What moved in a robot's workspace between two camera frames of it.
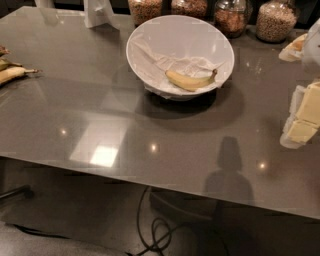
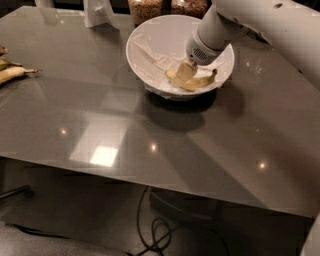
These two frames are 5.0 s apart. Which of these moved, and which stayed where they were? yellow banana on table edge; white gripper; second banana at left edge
Moved: white gripper
Stayed: yellow banana on table edge; second banana at left edge
